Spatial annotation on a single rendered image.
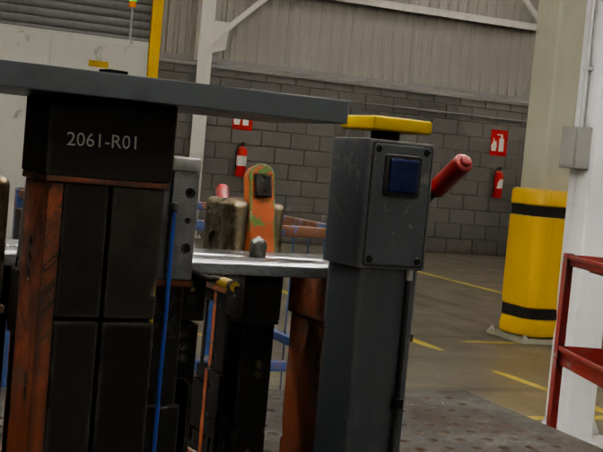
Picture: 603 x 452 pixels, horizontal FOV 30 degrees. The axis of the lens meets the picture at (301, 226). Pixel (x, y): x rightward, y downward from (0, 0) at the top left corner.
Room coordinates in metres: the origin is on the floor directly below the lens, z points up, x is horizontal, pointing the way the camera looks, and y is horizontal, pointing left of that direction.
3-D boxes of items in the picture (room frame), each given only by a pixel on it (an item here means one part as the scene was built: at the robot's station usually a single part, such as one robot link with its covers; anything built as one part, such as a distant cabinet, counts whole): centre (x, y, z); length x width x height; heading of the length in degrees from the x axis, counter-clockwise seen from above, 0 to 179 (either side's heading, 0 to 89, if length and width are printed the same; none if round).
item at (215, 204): (1.51, 0.08, 0.88); 0.15 x 0.11 x 0.36; 27
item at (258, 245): (1.32, 0.05, 1.00); 0.02 x 0.02 x 0.04
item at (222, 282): (1.04, 0.08, 1.00); 0.12 x 0.01 x 0.01; 27
